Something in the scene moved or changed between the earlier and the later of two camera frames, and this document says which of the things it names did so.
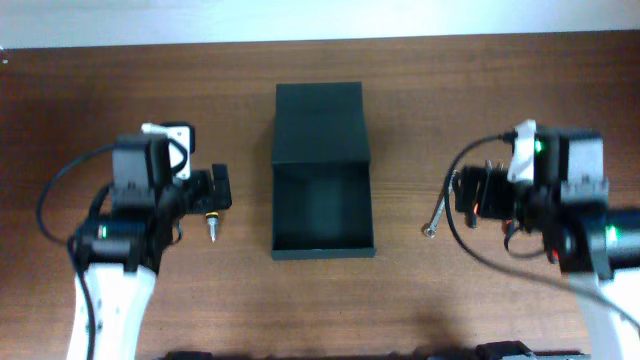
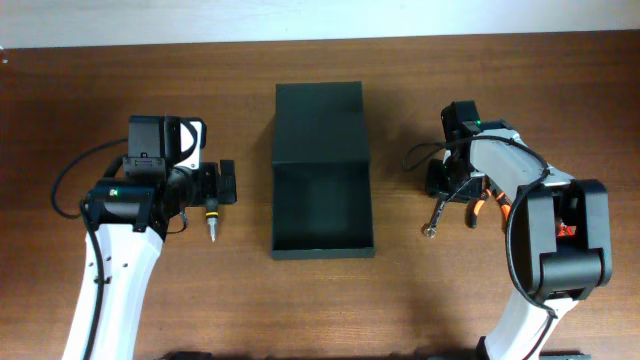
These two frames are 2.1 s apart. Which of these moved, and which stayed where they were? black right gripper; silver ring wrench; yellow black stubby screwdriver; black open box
Moved: black right gripper
Stayed: black open box; yellow black stubby screwdriver; silver ring wrench
